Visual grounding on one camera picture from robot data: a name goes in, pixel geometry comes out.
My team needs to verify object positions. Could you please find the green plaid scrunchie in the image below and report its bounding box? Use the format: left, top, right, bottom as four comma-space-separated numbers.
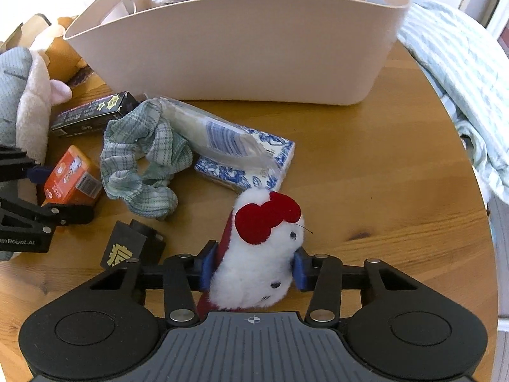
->
100, 98, 193, 219

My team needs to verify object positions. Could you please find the orange small box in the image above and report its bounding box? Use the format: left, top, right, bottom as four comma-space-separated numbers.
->
43, 145, 103, 206

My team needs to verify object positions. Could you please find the light green striped blanket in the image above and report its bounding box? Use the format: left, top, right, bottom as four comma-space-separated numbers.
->
398, 3, 508, 202

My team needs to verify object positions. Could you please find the long black star box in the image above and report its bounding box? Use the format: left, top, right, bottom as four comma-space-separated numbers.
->
49, 91, 139, 137

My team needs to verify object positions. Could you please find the beige plastic storage basket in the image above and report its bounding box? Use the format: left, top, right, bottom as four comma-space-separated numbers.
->
65, 0, 411, 105

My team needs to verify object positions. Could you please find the white grey plush toy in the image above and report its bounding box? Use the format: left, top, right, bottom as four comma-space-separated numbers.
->
0, 46, 73, 163

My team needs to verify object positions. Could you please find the small black cube box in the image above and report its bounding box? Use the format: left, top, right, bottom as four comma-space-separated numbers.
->
100, 219, 166, 270

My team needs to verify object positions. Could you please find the blue white patterned box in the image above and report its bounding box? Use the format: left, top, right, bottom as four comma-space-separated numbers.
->
194, 123, 295, 191

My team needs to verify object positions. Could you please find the white red plush toy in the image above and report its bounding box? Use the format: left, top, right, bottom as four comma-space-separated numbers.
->
198, 188, 305, 317

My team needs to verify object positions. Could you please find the clear plastic packet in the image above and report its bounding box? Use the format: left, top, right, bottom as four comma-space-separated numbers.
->
155, 97, 279, 171

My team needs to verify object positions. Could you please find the orange bear plush toy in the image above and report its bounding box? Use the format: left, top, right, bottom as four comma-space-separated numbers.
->
30, 17, 87, 83

